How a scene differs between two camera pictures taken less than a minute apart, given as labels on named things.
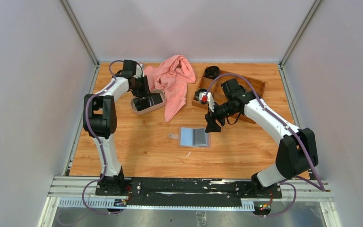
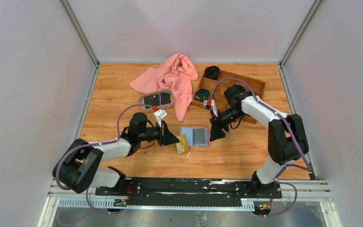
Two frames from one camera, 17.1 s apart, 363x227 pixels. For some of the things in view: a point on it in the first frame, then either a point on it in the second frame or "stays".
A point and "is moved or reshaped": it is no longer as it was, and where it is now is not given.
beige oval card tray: x=134 y=109 is moved or reshaped
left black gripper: x=144 y=90 -> x=168 y=138
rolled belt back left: x=211 y=72 stays
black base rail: x=185 y=193 stays
